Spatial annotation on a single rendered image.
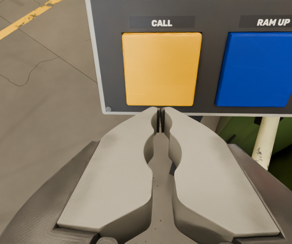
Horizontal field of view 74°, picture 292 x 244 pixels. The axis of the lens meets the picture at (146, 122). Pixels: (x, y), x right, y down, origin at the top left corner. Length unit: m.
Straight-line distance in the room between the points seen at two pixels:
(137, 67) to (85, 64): 1.51
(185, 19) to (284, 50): 0.10
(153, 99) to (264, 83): 0.11
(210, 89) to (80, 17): 2.01
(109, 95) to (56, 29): 1.91
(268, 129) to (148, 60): 0.52
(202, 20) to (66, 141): 1.25
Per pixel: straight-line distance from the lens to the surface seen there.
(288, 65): 0.24
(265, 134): 0.66
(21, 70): 1.90
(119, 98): 0.23
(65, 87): 1.61
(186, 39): 0.20
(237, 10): 0.21
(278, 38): 0.23
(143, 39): 0.20
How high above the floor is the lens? 1.17
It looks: 63 degrees down
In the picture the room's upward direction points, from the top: 4 degrees counter-clockwise
